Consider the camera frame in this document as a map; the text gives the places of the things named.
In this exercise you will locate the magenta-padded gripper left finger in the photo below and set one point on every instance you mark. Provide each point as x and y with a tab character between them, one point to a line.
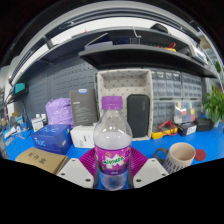
75	171

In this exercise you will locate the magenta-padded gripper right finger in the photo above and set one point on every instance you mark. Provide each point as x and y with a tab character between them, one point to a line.
151	170

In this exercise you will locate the clear bottle purple cap label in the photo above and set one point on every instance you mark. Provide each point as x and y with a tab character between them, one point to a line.
112	140

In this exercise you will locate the beige patterned mug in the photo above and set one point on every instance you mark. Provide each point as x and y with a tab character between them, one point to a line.
180	158

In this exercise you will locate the white carton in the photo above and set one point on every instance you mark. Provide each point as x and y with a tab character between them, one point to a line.
81	136

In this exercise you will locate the brown cardboard box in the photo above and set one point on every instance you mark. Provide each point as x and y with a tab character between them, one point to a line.
40	159

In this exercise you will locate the blue printed box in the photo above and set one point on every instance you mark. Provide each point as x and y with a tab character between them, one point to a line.
51	139

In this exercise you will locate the yellow multimeter with red leads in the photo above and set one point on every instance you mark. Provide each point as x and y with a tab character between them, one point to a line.
163	131

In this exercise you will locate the flat round red coaster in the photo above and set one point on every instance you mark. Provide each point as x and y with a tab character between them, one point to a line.
200	155

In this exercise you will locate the black box white label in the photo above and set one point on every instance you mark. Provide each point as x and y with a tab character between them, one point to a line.
187	129

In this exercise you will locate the black rounded speaker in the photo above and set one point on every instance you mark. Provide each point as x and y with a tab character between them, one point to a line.
138	115

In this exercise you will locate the small white box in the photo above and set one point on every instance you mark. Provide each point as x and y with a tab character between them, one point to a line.
37	124

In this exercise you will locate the grey small-parts drawer cabinet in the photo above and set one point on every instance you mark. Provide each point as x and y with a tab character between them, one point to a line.
166	85
191	86
162	110

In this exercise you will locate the purple plastic bag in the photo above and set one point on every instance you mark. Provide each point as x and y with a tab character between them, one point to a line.
59	111

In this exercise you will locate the dark grey carton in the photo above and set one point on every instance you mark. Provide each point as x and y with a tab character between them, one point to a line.
83	108

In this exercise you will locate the clear organizer box coloured parts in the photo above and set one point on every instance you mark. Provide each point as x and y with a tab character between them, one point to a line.
184	112

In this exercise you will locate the black flat case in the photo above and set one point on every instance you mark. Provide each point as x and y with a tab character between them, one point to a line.
204	124

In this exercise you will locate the green potted plant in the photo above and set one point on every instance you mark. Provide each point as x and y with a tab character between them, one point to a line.
215	105

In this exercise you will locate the white perforated tray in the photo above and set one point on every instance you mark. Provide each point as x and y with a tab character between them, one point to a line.
121	83

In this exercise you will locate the teal screen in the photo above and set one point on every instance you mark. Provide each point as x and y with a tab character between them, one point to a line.
19	88

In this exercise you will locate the dark overhead shelf unit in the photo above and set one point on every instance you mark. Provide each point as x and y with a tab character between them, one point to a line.
140	56

